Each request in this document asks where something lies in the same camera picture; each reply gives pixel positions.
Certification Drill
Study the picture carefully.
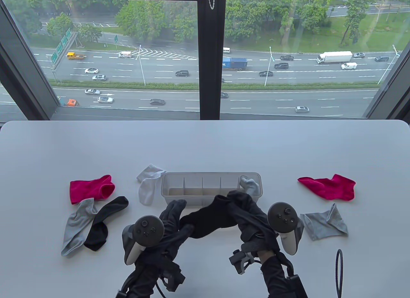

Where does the person's left hand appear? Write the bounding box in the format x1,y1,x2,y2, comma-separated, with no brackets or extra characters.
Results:
136,199,196,269

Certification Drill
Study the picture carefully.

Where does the person's right hand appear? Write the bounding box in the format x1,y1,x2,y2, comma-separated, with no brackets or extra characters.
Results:
227,191,281,253

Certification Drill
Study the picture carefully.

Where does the light blue sock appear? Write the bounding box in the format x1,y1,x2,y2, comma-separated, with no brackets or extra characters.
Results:
240,175,260,196

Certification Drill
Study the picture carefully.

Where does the black sock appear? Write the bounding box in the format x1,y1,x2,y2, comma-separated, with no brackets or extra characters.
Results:
83,196,129,252
179,195,241,239

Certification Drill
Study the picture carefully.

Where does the white sock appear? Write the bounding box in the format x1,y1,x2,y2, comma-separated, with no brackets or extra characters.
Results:
136,165,167,206

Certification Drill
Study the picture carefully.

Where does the grey sock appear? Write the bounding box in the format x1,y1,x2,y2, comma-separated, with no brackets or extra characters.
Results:
61,198,99,257
300,203,349,241

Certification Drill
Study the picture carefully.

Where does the red sock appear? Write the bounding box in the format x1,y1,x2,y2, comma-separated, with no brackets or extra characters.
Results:
70,175,116,205
297,174,356,201

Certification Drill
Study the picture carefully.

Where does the person's right forearm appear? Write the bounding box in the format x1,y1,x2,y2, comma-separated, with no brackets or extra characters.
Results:
261,255,308,298

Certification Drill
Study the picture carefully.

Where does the person's left forearm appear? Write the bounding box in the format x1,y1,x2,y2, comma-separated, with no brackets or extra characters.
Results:
117,263,186,298

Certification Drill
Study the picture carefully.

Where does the clear plastic divided organizer box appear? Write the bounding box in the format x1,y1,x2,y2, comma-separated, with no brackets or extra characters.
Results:
161,172,263,207

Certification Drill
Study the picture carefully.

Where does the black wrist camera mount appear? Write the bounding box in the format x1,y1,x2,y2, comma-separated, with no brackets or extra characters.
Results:
160,261,186,292
229,249,257,275

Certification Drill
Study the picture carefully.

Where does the black cable loop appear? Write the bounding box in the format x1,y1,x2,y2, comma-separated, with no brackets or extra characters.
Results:
335,249,344,298

